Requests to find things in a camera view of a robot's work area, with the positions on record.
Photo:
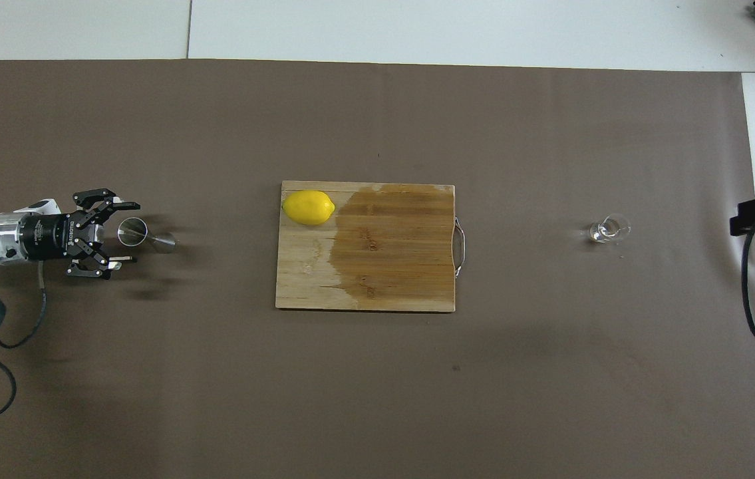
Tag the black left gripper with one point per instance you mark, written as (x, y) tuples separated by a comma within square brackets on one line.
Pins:
[(51, 236)]

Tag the steel double jigger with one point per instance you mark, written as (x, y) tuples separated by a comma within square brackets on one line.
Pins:
[(132, 231)]

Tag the small clear glass cup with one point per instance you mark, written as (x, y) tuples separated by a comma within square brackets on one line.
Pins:
[(608, 230)]

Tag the yellow lemon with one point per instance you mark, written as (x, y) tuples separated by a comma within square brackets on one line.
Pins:
[(308, 207)]

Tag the wooden cutting board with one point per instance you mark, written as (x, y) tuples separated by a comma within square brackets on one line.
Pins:
[(384, 266)]

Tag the brown table mat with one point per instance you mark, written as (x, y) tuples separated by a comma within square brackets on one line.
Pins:
[(377, 399)]

